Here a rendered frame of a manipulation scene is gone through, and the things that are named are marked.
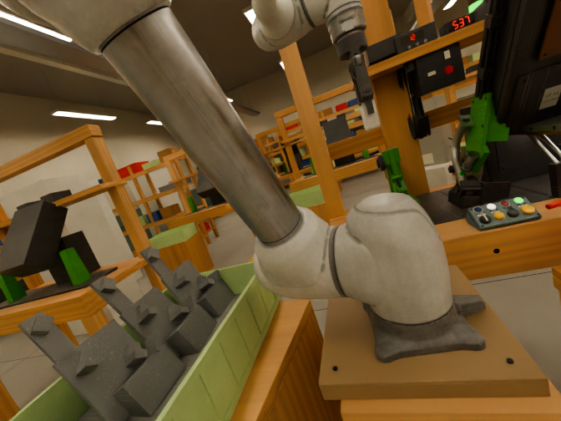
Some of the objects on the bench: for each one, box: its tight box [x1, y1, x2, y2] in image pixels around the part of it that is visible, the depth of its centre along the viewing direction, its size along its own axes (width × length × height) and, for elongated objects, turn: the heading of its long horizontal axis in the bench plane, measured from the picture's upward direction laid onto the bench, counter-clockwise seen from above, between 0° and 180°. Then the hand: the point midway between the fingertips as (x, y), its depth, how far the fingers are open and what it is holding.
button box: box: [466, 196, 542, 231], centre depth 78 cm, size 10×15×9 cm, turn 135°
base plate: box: [415, 173, 557, 225], centre depth 101 cm, size 42×110×2 cm, turn 135°
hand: (370, 118), depth 69 cm, fingers open, 7 cm apart
